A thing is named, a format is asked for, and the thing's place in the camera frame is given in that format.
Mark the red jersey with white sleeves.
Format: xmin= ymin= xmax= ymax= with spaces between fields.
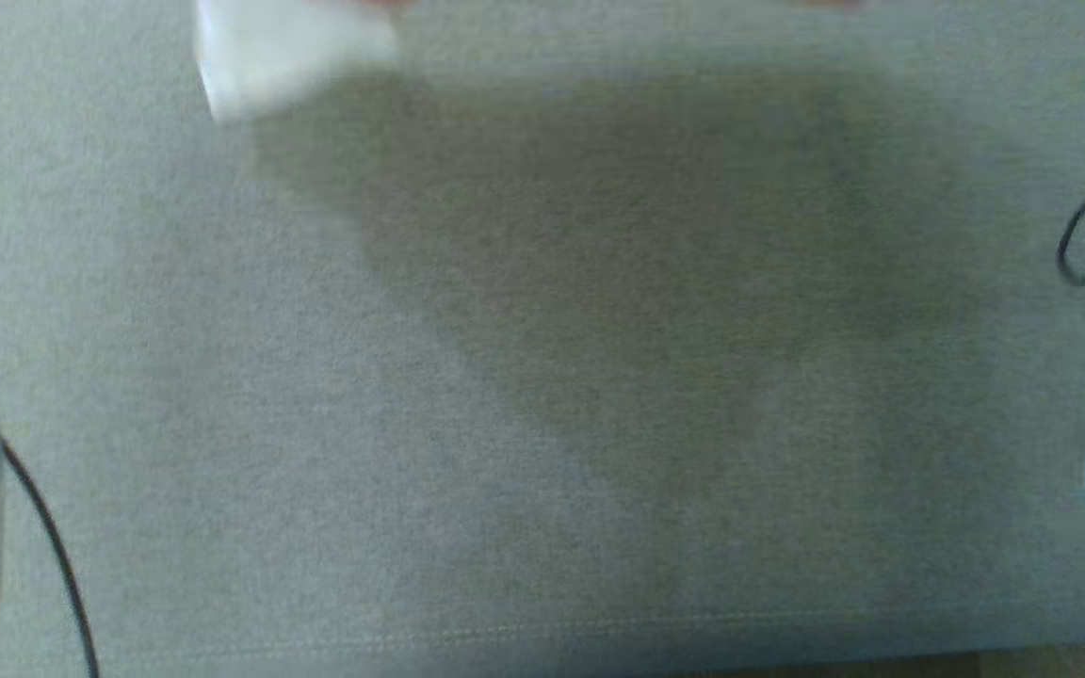
xmin=192 ymin=0 xmax=875 ymax=125

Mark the grey sofa seat cushion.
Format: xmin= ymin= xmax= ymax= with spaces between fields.
xmin=0 ymin=0 xmax=1085 ymax=678

